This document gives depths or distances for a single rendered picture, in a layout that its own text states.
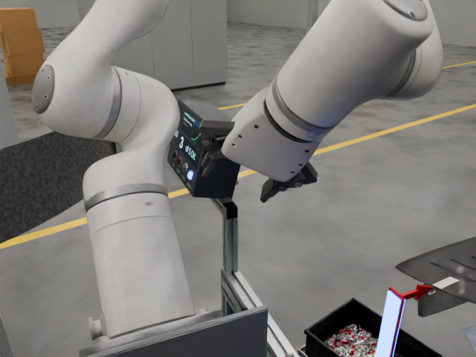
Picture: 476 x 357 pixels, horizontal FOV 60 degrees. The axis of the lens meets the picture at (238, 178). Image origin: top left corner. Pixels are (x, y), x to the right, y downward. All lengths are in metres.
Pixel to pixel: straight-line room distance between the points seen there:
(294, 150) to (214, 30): 6.76
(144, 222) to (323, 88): 0.30
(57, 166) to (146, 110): 1.46
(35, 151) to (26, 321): 0.92
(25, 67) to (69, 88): 7.76
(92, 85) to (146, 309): 0.31
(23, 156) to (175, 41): 5.12
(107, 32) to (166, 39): 6.16
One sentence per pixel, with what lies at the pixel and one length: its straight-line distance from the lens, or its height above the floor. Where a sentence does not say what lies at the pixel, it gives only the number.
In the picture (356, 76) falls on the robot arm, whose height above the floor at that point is 1.47.
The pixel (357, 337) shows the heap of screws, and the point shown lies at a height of 0.84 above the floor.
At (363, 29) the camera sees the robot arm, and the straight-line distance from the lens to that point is 0.36.
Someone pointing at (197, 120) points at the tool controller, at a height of 1.24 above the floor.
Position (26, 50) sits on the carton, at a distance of 8.34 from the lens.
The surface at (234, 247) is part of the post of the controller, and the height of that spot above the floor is 0.94.
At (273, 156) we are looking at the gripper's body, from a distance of 0.49.
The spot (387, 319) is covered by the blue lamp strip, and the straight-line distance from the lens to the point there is 0.60.
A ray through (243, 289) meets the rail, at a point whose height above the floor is 0.85.
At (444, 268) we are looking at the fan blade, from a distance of 0.70.
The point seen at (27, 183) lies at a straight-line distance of 2.02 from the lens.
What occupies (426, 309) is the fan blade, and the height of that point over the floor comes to 0.94.
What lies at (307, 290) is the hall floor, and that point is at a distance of 2.43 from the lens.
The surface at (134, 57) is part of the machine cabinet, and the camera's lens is 6.60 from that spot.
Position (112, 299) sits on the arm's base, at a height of 1.18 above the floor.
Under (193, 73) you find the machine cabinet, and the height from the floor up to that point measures 0.27.
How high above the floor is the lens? 1.54
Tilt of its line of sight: 25 degrees down
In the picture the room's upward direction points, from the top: straight up
